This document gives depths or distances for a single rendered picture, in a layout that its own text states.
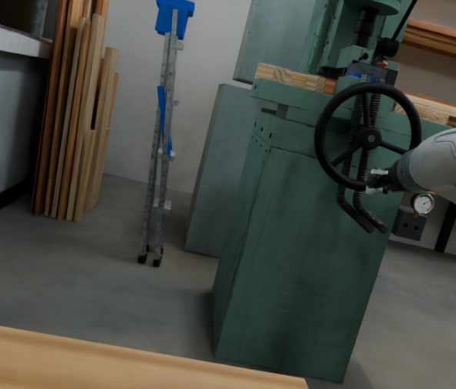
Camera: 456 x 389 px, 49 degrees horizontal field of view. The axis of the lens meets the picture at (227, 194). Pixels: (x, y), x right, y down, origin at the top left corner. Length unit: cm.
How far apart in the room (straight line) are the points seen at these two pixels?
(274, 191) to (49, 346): 107
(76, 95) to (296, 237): 144
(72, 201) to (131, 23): 172
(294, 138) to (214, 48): 250
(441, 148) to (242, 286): 90
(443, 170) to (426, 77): 342
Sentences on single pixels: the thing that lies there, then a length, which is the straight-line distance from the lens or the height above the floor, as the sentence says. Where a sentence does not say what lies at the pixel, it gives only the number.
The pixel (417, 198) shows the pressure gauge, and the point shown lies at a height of 67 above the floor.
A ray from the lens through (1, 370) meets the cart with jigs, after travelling 56.
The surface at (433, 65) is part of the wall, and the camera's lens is 435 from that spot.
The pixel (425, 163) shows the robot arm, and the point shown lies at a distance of 95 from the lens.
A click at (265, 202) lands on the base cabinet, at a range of 155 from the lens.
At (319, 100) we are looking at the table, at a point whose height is 88.
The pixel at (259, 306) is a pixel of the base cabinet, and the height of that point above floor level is 21.
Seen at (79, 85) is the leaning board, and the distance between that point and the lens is 261.
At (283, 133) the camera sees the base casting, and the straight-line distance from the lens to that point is 153.
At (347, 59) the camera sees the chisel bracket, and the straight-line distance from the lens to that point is 169.
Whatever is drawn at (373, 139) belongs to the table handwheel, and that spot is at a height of 81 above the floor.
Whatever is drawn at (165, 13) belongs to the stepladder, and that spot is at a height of 108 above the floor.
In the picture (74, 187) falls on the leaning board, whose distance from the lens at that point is 272.
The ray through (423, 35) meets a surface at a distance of 382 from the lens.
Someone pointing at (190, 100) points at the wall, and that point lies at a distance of 396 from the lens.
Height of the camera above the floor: 83
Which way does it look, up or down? 11 degrees down
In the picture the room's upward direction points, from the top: 14 degrees clockwise
